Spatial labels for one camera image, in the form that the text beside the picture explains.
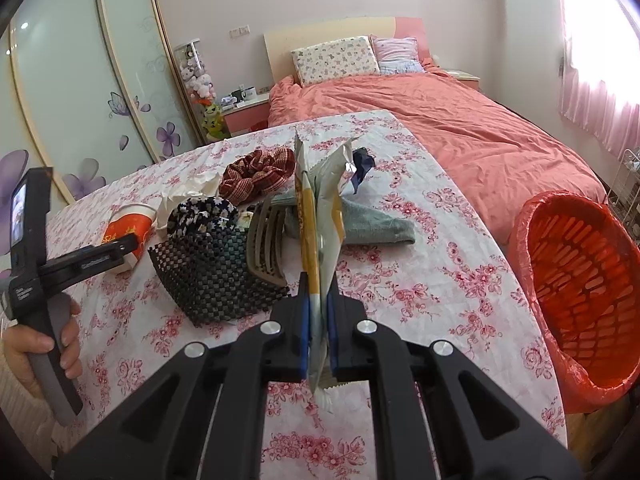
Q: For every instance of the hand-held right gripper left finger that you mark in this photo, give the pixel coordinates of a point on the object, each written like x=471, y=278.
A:
x=303, y=342

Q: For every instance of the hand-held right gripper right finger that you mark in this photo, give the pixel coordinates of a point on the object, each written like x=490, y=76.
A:
x=334, y=342

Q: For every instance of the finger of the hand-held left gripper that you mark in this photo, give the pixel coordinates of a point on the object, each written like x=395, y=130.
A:
x=90, y=261

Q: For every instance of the red white paper cup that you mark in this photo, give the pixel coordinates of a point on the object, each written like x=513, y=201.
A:
x=131, y=222

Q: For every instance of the grey green sock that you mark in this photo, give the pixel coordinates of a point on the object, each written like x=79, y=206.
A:
x=370, y=225

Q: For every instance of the yellow white snack wrapper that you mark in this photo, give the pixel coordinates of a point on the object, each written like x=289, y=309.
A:
x=320, y=220

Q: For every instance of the red plaid scrunchie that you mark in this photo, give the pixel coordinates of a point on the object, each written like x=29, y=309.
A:
x=250, y=175

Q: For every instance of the red basket with plastic liner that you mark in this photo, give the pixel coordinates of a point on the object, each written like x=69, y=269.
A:
x=575, y=285

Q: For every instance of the person's left forearm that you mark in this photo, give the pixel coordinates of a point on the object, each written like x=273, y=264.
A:
x=15, y=410

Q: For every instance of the person's left hand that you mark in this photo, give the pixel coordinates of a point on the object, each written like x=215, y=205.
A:
x=25, y=347

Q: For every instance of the taupe hair claw clip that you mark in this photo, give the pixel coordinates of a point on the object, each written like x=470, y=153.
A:
x=260, y=250

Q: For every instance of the black woven mat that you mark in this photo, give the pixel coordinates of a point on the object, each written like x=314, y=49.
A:
x=210, y=280

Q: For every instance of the black white floral scrunchie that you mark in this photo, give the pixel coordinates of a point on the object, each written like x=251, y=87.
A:
x=200, y=212

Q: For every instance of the crumpled white tissue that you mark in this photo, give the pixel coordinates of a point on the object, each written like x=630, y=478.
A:
x=192, y=190

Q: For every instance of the floral tablecloth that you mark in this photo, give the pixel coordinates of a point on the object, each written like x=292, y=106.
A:
x=410, y=240

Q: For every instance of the flower print sliding wardrobe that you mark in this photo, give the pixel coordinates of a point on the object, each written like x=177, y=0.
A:
x=75, y=70

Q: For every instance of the blue foil wrapper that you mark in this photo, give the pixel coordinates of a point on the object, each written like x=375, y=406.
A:
x=362, y=160

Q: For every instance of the plush toy display tube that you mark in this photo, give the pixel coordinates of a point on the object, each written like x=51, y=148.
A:
x=200, y=85

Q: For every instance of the pink white nightstand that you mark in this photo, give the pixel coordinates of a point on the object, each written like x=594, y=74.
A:
x=245, y=115

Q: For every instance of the dark mug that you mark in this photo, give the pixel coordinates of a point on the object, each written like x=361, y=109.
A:
x=237, y=96

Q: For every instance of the white mug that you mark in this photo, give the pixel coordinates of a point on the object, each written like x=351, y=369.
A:
x=249, y=93

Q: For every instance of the bed with salmon duvet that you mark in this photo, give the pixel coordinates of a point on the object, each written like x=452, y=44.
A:
x=450, y=135

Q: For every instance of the floral pillow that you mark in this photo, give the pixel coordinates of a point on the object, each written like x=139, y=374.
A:
x=335, y=60

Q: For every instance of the cream nightstand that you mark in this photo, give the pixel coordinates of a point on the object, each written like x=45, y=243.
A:
x=462, y=79

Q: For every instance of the pink striped pillow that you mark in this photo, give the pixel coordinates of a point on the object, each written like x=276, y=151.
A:
x=397, y=55

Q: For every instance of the cream pink headboard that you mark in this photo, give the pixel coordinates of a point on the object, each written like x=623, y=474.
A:
x=325, y=30

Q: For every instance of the pink curtain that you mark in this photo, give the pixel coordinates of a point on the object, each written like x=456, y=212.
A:
x=600, y=60

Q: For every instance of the white wall socket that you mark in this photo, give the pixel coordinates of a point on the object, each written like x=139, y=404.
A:
x=238, y=32

